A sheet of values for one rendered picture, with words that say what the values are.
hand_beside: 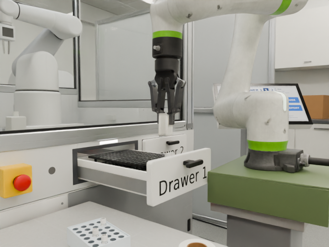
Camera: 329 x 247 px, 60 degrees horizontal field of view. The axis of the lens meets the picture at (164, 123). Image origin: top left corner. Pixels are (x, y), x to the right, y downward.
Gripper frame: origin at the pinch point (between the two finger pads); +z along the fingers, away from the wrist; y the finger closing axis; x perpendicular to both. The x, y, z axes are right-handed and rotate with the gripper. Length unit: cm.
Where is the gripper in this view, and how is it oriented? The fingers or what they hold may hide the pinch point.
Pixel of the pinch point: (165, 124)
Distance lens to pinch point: 89.4
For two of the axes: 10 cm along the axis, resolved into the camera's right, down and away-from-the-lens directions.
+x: 5.9, -0.5, 8.1
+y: 8.1, 0.6, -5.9
